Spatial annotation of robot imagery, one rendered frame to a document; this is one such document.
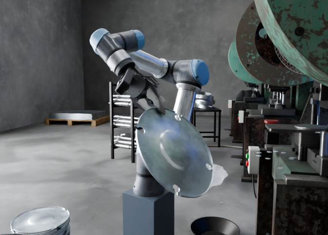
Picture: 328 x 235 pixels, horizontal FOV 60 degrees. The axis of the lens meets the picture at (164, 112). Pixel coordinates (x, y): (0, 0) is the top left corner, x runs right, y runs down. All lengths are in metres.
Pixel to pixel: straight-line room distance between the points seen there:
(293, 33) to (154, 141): 0.46
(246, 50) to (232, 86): 5.30
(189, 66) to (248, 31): 1.41
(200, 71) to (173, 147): 0.54
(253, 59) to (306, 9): 1.79
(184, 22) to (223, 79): 1.89
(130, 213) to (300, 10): 1.07
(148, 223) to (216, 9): 7.15
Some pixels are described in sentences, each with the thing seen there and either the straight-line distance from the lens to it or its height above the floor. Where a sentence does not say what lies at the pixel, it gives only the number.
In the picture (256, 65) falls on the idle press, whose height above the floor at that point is 1.10.
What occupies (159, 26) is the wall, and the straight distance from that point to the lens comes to 8.20.
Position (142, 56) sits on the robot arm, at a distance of 1.23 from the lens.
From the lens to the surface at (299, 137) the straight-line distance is 1.29.
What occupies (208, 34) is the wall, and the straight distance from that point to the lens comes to 7.97.
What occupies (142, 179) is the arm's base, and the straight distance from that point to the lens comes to 1.34.
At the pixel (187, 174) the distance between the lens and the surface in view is 0.82.
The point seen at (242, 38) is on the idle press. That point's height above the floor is 1.33.
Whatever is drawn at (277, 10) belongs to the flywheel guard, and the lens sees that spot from 0.83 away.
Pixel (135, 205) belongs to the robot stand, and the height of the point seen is 0.41.
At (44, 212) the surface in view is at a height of 0.23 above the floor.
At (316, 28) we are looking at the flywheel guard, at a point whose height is 1.11.
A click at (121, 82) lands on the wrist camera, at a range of 0.83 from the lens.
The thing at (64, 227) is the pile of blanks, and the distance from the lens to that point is 1.70.
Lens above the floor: 0.98
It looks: 7 degrees down
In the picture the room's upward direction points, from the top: straight up
